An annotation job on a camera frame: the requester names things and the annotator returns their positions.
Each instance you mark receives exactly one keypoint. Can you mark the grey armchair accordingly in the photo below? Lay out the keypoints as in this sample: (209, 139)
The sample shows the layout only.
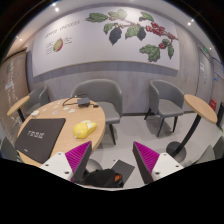
(165, 100)
(37, 98)
(107, 94)

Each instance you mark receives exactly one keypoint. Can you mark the grey armchair right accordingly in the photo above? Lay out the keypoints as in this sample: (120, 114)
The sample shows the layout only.
(165, 100)

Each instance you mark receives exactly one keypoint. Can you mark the small wooden table left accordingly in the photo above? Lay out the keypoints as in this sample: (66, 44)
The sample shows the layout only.
(17, 107)

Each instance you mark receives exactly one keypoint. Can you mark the grey armchair left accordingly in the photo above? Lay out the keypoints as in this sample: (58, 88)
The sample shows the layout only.
(37, 98)

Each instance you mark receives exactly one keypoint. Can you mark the grey door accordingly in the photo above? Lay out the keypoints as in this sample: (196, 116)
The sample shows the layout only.
(205, 76)

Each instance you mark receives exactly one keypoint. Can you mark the grey armchair centre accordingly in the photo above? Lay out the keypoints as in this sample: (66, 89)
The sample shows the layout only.
(107, 94)

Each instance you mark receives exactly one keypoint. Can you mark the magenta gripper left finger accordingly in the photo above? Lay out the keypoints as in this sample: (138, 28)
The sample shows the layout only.
(70, 165)

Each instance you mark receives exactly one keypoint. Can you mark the black backpack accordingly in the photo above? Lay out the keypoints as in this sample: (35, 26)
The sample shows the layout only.
(107, 178)

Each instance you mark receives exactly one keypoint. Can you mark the black mouse pad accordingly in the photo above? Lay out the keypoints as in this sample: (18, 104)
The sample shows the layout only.
(38, 137)

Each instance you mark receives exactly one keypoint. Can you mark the round wooden side table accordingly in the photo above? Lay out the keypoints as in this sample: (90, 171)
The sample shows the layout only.
(203, 111)

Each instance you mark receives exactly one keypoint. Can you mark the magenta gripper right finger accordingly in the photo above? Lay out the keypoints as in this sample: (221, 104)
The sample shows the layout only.
(152, 165)

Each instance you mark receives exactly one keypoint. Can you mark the dark floor mat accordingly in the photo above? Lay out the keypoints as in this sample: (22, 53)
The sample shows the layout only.
(123, 168)

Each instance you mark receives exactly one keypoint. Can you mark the black power adapter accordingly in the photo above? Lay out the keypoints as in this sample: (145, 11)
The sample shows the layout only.
(83, 102)

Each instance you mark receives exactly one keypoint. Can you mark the coffee plant wall mural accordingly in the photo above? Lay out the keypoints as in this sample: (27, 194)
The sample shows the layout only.
(116, 23)

